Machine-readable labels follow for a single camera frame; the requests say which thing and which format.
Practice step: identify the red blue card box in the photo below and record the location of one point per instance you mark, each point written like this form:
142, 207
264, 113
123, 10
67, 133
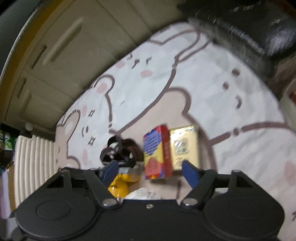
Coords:
157, 153

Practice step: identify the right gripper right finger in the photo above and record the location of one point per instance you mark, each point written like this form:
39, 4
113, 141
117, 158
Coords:
191, 173

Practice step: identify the cream wardrobe doors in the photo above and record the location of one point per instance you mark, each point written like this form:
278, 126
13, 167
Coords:
63, 46

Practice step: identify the gold card box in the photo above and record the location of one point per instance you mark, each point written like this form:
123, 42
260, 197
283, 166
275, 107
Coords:
184, 146

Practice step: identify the white ribbed suitcase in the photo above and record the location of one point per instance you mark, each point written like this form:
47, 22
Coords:
34, 164

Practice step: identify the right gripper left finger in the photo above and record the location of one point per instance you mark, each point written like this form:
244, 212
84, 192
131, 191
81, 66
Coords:
108, 173

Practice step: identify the bear pattern bed sheet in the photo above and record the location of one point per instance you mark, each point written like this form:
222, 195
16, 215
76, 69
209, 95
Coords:
178, 77

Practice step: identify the yellow toy robot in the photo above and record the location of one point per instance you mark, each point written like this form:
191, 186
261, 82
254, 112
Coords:
120, 186

